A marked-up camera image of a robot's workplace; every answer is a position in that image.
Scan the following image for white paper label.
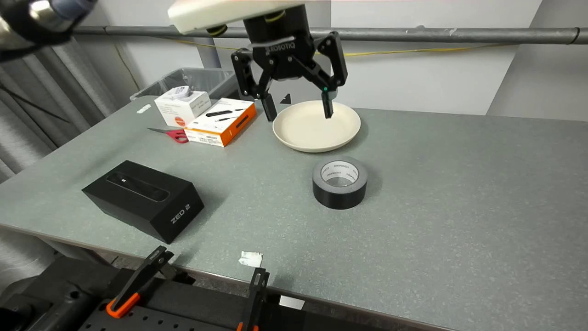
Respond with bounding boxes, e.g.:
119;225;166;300
279;295;305;310

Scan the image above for cream plate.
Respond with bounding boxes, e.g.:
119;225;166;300
272;100;362;153

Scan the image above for black tape roll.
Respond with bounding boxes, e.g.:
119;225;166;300
312;155;368;211

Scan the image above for grey metal pipe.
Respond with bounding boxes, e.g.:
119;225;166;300
73;25;588;46

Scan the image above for black and silver mount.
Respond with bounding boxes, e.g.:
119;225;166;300
0;0;98;63

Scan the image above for clear plastic bin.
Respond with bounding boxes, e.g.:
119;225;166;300
130;67;240;102

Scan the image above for grey curtain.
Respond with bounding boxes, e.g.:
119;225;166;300
0;39;121;295

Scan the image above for black and orange clamp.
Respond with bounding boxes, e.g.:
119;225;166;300
106;245;175;319
236;267;271;331

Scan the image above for orange and white box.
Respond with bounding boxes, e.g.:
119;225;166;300
183;97;257;148

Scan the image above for black cardboard box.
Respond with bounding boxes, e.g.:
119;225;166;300
81;159;205;245

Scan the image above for red handled scissors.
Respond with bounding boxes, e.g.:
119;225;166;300
147;126;190;144

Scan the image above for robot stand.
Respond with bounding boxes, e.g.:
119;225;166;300
0;255;455;331

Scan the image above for white cardboard box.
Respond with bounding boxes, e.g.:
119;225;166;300
154;86;212;128

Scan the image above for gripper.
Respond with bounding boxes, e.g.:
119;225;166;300
231;4;349;123

